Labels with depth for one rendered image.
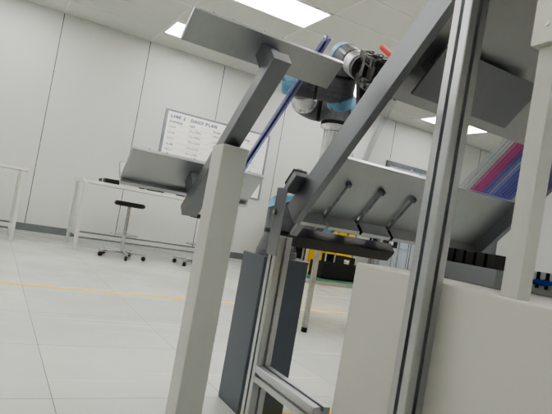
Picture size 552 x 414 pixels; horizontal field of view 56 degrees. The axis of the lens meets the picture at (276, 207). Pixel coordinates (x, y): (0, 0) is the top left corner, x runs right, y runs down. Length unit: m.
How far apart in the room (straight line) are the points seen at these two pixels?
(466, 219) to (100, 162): 6.68
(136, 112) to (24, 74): 1.53
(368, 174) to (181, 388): 0.66
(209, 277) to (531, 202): 0.63
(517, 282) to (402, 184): 0.63
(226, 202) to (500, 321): 0.58
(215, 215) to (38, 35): 7.02
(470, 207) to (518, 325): 0.82
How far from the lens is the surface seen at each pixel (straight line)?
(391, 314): 1.00
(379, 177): 1.35
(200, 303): 1.12
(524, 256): 0.84
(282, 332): 1.91
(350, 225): 1.42
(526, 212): 0.85
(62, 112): 7.85
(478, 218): 1.67
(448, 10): 1.08
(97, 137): 7.89
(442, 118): 0.93
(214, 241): 1.10
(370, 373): 1.04
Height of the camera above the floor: 0.67
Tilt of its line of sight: 2 degrees up
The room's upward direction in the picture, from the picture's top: 10 degrees clockwise
